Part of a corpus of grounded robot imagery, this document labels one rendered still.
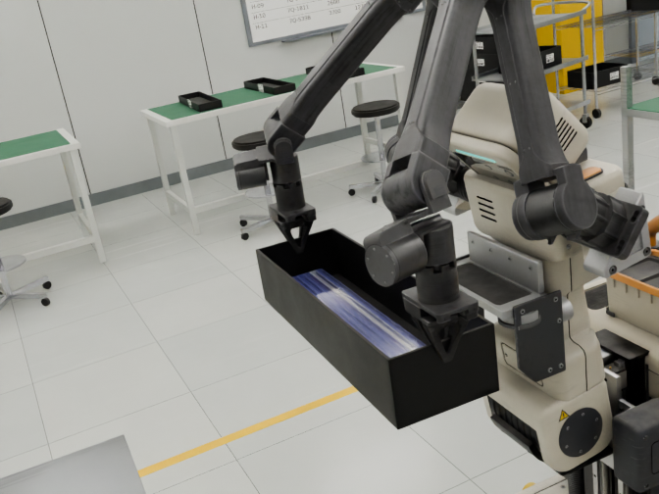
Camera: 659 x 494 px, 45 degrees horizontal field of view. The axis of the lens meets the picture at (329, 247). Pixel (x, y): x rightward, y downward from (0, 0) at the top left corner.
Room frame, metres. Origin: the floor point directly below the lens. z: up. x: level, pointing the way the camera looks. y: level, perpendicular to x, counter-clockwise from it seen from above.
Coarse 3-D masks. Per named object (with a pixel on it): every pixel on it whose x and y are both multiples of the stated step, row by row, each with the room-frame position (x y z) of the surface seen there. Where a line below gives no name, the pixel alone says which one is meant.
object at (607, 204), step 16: (608, 208) 1.14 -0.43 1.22; (624, 208) 1.15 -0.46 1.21; (640, 208) 1.12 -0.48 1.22; (592, 224) 1.12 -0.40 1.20; (608, 224) 1.12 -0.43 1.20; (624, 224) 1.13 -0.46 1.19; (640, 224) 1.12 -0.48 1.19; (576, 240) 1.20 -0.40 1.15; (592, 240) 1.13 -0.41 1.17; (608, 240) 1.13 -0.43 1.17; (624, 240) 1.11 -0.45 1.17; (624, 256) 1.11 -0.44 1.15
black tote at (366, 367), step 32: (288, 256) 1.50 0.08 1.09; (320, 256) 1.52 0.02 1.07; (352, 256) 1.45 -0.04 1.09; (288, 288) 1.32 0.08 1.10; (352, 288) 1.44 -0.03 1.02; (384, 288) 1.33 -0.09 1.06; (288, 320) 1.35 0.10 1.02; (320, 320) 1.18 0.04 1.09; (480, 320) 1.03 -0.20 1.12; (320, 352) 1.21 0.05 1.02; (352, 352) 1.07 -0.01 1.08; (416, 352) 0.96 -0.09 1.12; (480, 352) 1.00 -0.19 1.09; (352, 384) 1.09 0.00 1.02; (384, 384) 0.97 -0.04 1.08; (416, 384) 0.96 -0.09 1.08; (448, 384) 0.98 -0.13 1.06; (480, 384) 0.99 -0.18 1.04; (384, 416) 0.98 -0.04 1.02; (416, 416) 0.96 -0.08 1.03
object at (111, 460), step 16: (96, 448) 1.38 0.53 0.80; (112, 448) 1.37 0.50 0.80; (128, 448) 1.36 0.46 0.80; (48, 464) 1.35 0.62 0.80; (64, 464) 1.34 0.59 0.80; (80, 464) 1.33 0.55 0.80; (96, 464) 1.32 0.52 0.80; (112, 464) 1.31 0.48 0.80; (128, 464) 1.30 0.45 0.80; (0, 480) 1.32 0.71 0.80; (16, 480) 1.31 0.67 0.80; (32, 480) 1.30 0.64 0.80; (48, 480) 1.29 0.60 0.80; (64, 480) 1.28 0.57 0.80; (80, 480) 1.27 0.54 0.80; (96, 480) 1.27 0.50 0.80; (112, 480) 1.26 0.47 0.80; (128, 480) 1.25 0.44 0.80
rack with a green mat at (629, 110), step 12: (624, 72) 2.84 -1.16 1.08; (624, 84) 2.84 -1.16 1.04; (624, 96) 2.84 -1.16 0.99; (624, 108) 2.85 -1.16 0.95; (636, 108) 2.81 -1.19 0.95; (648, 108) 2.78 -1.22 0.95; (624, 120) 2.85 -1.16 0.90; (624, 132) 2.85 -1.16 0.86; (624, 144) 2.85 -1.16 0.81; (624, 156) 2.85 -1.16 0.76; (624, 168) 2.85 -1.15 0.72; (624, 180) 2.85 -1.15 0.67
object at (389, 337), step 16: (320, 272) 1.47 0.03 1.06; (320, 288) 1.39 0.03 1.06; (336, 288) 1.38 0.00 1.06; (336, 304) 1.30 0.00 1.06; (352, 304) 1.29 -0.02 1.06; (368, 304) 1.28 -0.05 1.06; (352, 320) 1.23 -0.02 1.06; (368, 320) 1.22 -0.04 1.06; (384, 320) 1.21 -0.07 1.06; (368, 336) 1.16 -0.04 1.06; (384, 336) 1.15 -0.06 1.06; (400, 336) 1.14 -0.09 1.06; (384, 352) 1.09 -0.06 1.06; (400, 352) 1.09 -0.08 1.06
